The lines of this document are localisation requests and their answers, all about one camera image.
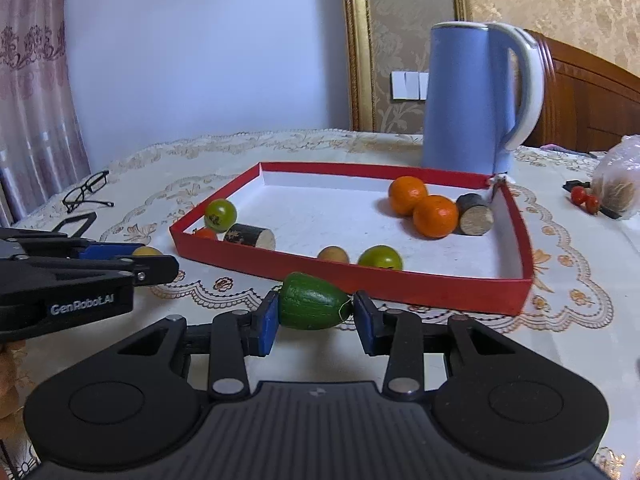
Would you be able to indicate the black clip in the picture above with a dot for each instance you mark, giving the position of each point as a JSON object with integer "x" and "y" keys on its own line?
{"x": 609, "y": 212}

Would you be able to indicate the black eyeglasses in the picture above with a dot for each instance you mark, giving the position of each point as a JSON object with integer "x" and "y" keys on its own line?
{"x": 85, "y": 186}

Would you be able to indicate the yellow-green fruit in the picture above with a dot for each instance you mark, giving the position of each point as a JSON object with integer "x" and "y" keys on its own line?
{"x": 333, "y": 255}

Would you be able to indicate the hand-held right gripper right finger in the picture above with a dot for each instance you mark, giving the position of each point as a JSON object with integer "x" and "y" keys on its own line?
{"x": 365, "y": 325}

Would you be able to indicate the red shallow cardboard box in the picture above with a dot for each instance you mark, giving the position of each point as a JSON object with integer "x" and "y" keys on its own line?
{"x": 400, "y": 292}

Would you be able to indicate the clear plastic bag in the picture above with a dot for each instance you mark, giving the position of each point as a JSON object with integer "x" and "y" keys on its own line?
{"x": 617, "y": 185}

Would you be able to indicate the brown longan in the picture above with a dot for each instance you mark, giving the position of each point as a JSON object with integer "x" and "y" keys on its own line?
{"x": 146, "y": 251}

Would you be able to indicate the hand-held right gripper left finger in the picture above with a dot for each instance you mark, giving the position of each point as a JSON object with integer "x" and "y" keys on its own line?
{"x": 267, "y": 325}

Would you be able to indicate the dark sugarcane piece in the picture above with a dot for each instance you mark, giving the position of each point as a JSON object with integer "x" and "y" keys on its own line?
{"x": 475, "y": 215}
{"x": 250, "y": 236}

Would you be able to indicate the green tomato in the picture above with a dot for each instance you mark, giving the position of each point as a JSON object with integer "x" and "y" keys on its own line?
{"x": 220, "y": 214}
{"x": 380, "y": 258}

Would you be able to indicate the red cherry tomato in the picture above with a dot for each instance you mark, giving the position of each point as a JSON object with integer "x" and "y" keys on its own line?
{"x": 592, "y": 203}
{"x": 579, "y": 194}

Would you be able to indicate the small red tomato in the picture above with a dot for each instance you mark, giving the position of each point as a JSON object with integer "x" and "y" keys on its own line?
{"x": 205, "y": 233}

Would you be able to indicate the person's left hand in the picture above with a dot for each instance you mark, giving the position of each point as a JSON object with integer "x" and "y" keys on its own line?
{"x": 6, "y": 380}

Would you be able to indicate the green oval fruit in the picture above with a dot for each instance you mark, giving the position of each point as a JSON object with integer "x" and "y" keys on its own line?
{"x": 312, "y": 305}

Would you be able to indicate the wooden headboard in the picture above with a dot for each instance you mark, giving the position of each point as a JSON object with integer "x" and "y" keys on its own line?
{"x": 590, "y": 100}

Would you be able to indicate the white wall switch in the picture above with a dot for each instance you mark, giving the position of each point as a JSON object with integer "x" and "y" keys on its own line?
{"x": 410, "y": 85}

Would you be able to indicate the orange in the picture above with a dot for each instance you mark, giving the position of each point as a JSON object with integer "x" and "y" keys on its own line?
{"x": 406, "y": 194}
{"x": 436, "y": 216}

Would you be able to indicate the pink patterned curtain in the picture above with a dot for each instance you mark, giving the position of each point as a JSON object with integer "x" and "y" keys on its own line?
{"x": 30, "y": 85}

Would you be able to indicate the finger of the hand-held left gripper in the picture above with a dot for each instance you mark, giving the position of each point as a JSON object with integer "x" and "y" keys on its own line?
{"x": 105, "y": 251}
{"x": 155, "y": 267}

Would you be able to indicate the blue electric kettle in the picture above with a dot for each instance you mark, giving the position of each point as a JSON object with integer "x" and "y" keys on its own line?
{"x": 470, "y": 100}

